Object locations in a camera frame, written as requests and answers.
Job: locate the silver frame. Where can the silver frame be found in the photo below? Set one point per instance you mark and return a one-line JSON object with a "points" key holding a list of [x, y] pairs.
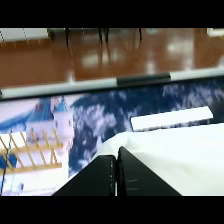
{"points": [[66, 88]]}

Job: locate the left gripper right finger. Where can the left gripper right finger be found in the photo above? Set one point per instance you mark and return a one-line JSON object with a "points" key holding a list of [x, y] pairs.
{"points": [[136, 180]]}

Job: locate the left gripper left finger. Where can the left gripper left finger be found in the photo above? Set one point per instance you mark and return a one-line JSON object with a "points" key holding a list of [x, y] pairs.
{"points": [[96, 180]]}

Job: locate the white T-shirt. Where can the white T-shirt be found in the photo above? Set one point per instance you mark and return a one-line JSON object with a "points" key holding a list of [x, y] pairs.
{"points": [[180, 160]]}

